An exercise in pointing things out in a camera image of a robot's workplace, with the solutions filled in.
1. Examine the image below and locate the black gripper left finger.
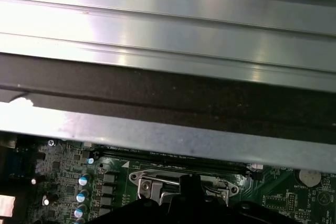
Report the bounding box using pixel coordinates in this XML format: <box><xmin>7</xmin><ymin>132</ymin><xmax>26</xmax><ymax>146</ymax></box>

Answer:
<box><xmin>98</xmin><ymin>174</ymin><xmax>192</xmax><ymax>224</ymax></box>

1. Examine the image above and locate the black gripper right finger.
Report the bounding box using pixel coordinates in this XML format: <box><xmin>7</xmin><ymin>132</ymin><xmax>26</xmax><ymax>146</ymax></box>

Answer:
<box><xmin>191</xmin><ymin>174</ymin><xmax>292</xmax><ymax>224</ymax></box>

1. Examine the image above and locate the metal socket cover frame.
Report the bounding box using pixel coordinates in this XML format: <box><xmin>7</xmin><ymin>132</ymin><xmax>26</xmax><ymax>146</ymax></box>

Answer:
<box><xmin>157</xmin><ymin>182</ymin><xmax>218</xmax><ymax>204</ymax></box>

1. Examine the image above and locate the CPU socket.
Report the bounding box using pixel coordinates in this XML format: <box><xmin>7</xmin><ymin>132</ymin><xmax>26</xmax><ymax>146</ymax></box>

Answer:
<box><xmin>128</xmin><ymin>167</ymin><xmax>240</xmax><ymax>224</ymax></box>

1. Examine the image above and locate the RAM slot with black clips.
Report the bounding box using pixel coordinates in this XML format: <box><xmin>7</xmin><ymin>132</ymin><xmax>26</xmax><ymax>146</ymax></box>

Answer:
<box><xmin>99</xmin><ymin>152</ymin><xmax>249</xmax><ymax>174</ymax></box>

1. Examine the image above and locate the RAM slot with white clips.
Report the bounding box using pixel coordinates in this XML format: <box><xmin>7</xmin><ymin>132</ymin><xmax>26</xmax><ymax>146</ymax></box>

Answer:
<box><xmin>83</xmin><ymin>142</ymin><xmax>263</xmax><ymax>170</ymax></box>

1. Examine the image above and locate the green motherboard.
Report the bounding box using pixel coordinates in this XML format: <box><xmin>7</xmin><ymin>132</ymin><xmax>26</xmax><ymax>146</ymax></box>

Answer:
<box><xmin>0</xmin><ymin>132</ymin><xmax>336</xmax><ymax>224</ymax></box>

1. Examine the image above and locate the round silver coin battery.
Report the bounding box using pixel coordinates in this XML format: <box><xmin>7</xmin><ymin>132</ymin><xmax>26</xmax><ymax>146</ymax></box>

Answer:
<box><xmin>299</xmin><ymin>169</ymin><xmax>322</xmax><ymax>188</ymax></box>

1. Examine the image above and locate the silver topped black capacitor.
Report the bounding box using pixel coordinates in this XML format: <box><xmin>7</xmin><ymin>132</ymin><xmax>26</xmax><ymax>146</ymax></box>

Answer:
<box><xmin>30</xmin><ymin>175</ymin><xmax>47</xmax><ymax>186</ymax></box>
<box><xmin>41</xmin><ymin>194</ymin><xmax>60</xmax><ymax>208</ymax></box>

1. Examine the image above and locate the open PC case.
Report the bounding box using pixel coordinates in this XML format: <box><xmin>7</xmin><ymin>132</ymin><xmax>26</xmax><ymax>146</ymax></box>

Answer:
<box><xmin>0</xmin><ymin>50</ymin><xmax>336</xmax><ymax>174</ymax></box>

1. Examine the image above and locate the blue video port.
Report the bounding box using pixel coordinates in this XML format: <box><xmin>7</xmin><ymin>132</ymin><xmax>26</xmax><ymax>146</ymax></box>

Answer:
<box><xmin>7</xmin><ymin>155</ymin><xmax>35</xmax><ymax>175</ymax></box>

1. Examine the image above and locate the silver port block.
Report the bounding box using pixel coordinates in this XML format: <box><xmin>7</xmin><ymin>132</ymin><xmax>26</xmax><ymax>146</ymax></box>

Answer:
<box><xmin>0</xmin><ymin>194</ymin><xmax>16</xmax><ymax>218</ymax></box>

